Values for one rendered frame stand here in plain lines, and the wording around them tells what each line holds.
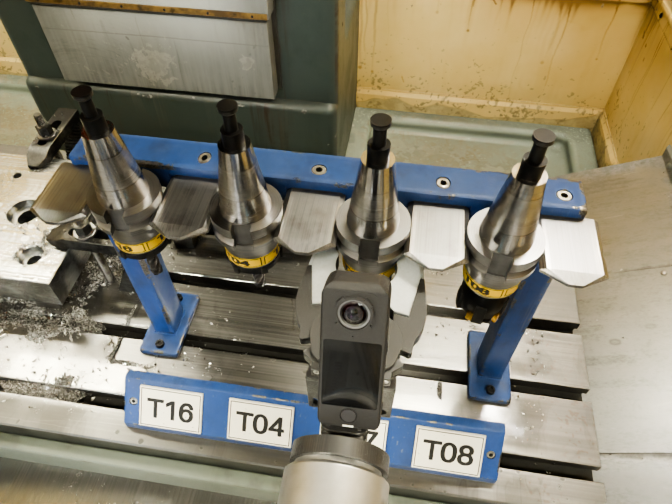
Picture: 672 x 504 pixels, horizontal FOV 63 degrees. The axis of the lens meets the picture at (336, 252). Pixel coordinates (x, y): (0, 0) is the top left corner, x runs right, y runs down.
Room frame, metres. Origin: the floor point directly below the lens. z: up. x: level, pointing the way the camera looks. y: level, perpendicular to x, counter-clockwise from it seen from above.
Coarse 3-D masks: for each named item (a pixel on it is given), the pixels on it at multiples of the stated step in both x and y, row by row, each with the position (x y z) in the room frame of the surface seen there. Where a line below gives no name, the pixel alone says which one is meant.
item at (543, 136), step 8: (544, 128) 0.30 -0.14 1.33; (536, 136) 0.29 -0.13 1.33; (544, 136) 0.29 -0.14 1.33; (552, 136) 0.29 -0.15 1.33; (536, 144) 0.29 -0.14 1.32; (544, 144) 0.28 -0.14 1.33; (552, 144) 0.29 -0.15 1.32; (528, 152) 0.30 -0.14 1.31; (536, 152) 0.29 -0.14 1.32; (544, 152) 0.29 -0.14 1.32; (528, 160) 0.29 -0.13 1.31; (536, 160) 0.29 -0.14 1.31; (544, 160) 0.29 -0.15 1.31; (520, 168) 0.29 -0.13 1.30; (528, 168) 0.29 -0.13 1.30; (536, 168) 0.28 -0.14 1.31; (544, 168) 0.29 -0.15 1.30; (520, 176) 0.29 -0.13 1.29; (528, 176) 0.28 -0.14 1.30; (536, 176) 0.28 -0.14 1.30
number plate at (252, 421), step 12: (240, 408) 0.26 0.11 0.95; (252, 408) 0.26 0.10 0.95; (264, 408) 0.26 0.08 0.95; (276, 408) 0.26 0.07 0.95; (288, 408) 0.26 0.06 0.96; (228, 420) 0.25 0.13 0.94; (240, 420) 0.25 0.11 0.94; (252, 420) 0.25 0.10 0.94; (264, 420) 0.25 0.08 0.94; (276, 420) 0.25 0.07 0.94; (288, 420) 0.25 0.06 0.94; (228, 432) 0.24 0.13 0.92; (240, 432) 0.24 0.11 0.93; (252, 432) 0.24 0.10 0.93; (264, 432) 0.24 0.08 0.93; (276, 432) 0.24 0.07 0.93; (288, 432) 0.24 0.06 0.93; (276, 444) 0.23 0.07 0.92; (288, 444) 0.23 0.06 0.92
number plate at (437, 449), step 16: (416, 432) 0.23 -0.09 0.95; (432, 432) 0.23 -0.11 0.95; (448, 432) 0.23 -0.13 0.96; (464, 432) 0.23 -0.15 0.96; (416, 448) 0.22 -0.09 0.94; (432, 448) 0.22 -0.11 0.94; (448, 448) 0.22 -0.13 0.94; (464, 448) 0.22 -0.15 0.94; (480, 448) 0.21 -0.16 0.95; (416, 464) 0.20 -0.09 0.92; (432, 464) 0.20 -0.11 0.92; (448, 464) 0.20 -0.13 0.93; (464, 464) 0.20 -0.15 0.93; (480, 464) 0.20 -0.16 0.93
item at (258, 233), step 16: (272, 192) 0.34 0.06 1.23; (272, 208) 0.32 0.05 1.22; (224, 224) 0.30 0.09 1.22; (240, 224) 0.30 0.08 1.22; (256, 224) 0.30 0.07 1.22; (272, 224) 0.31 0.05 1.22; (224, 240) 0.30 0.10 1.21; (240, 240) 0.30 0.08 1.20; (256, 240) 0.30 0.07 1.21; (272, 240) 0.30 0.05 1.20
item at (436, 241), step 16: (416, 208) 0.33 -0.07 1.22; (432, 208) 0.33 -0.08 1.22; (448, 208) 0.33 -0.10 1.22; (464, 208) 0.33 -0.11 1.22; (416, 224) 0.31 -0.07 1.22; (432, 224) 0.31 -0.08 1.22; (448, 224) 0.31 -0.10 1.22; (464, 224) 0.31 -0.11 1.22; (416, 240) 0.29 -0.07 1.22; (432, 240) 0.29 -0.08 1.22; (448, 240) 0.29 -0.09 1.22; (464, 240) 0.29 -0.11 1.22; (416, 256) 0.28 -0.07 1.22; (432, 256) 0.28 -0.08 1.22; (448, 256) 0.28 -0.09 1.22; (464, 256) 0.28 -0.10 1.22
